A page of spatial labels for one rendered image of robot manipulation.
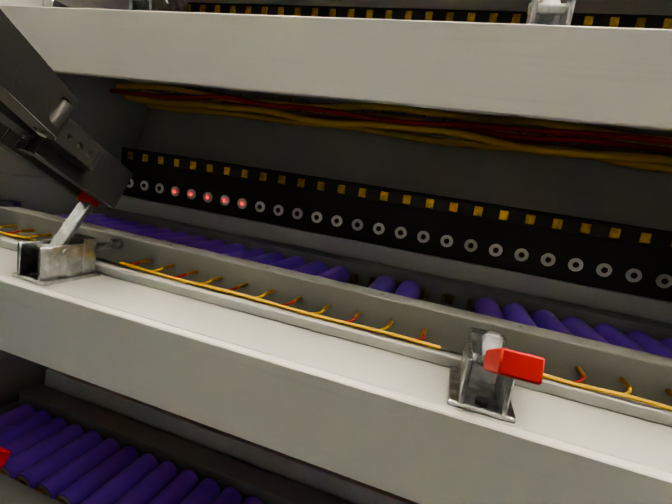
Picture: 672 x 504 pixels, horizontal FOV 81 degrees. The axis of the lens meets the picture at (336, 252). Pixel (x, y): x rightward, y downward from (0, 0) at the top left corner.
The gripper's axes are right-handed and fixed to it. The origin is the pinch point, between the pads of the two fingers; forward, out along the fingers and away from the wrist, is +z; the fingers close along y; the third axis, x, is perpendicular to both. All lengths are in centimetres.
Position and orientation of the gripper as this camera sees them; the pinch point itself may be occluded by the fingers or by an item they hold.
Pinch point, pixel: (71, 159)
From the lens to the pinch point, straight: 31.2
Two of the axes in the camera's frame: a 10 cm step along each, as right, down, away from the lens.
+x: 2.8, -9.0, 3.4
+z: 1.8, 4.0, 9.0
